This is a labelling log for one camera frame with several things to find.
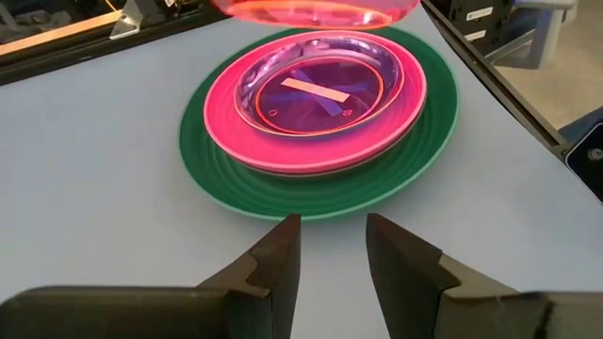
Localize clear pink plastic plate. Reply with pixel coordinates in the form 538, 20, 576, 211
209, 0, 423, 30
234, 36, 406, 138

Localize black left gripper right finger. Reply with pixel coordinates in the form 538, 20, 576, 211
366, 213, 603, 339

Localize silver metal bracket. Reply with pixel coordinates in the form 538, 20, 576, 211
108, 0, 145, 41

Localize large green plastic plate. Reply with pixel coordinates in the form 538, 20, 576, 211
177, 26, 461, 222

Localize black box white labels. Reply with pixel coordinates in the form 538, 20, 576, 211
445, 0, 517, 56

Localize opaque pink plastic plate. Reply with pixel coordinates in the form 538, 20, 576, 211
203, 30, 429, 179

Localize black table-level camera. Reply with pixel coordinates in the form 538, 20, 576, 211
563, 121, 603, 204

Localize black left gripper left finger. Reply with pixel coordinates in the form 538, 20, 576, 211
0, 215, 302, 339

